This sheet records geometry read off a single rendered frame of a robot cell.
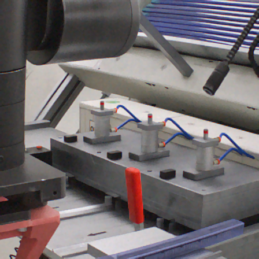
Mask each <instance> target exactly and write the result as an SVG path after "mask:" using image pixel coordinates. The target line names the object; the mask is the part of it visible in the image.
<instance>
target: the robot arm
mask: <svg viewBox="0 0 259 259"><path fill-rule="evenodd" d="M139 26H140V6H139V1H138V0H0V240H2V239H8V238H12V237H17V236H23V237H22V239H21V243H20V245H19V248H18V251H17V254H16V257H15V259H38V258H39V257H40V255H42V252H43V251H44V249H45V247H46V246H47V245H48V242H49V241H50V239H51V237H52V236H53V235H54V233H55V231H56V230H57V228H58V226H59V224H60V213H59V212H58V211H57V210H55V209H54V208H52V207H50V206H49V205H47V202H48V201H54V200H57V199H61V198H65V191H66V177H65V173H64V172H63V171H61V170H58V169H56V168H54V167H52V166H51V165H49V164H47V163H44V162H43V161H41V160H39V159H37V158H35V157H33V156H31V155H29V154H27V153H26V152H25V144H24V127H25V80H26V62H27V61H29V62H30V63H31V64H33V65H50V64H56V63H64V62H74V61H84V60H97V59H105V58H117V57H120V56H122V55H123V54H125V53H126V52H127V51H128V50H129V49H131V47H132V46H133V44H134V42H135V39H136V37H137V35H138V31H139ZM7 199H8V200H7Z"/></svg>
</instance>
